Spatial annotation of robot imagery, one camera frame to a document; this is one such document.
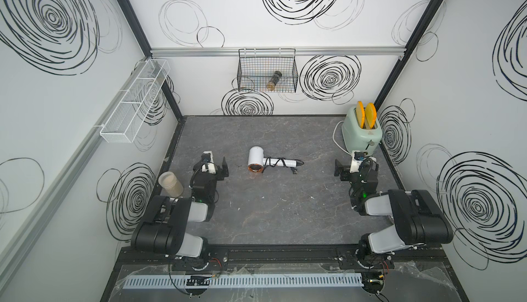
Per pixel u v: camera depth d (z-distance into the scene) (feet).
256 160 3.13
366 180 2.26
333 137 3.62
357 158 2.58
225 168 2.71
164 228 1.45
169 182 2.72
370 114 3.00
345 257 2.42
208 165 2.46
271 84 2.86
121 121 2.36
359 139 3.01
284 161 3.16
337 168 2.77
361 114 3.00
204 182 2.21
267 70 3.24
